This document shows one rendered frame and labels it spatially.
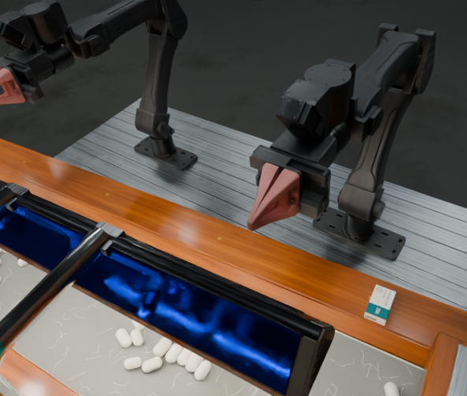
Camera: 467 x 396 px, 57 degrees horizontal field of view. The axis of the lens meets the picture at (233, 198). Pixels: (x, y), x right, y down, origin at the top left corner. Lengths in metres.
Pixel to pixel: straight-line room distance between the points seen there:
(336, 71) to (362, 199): 0.39
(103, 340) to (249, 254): 0.31
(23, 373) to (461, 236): 0.91
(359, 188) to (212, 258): 0.32
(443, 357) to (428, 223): 0.47
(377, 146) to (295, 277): 0.30
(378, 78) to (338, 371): 0.46
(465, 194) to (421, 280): 1.27
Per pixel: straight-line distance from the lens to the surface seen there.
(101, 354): 0.83
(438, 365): 0.66
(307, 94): 0.50
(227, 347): 0.41
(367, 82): 0.67
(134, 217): 0.98
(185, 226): 0.92
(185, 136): 1.34
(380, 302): 0.78
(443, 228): 1.08
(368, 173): 0.88
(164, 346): 0.78
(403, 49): 0.78
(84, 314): 0.89
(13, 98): 0.93
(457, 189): 2.22
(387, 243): 1.00
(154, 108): 1.16
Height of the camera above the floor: 1.43
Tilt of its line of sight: 44 degrees down
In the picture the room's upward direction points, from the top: 8 degrees counter-clockwise
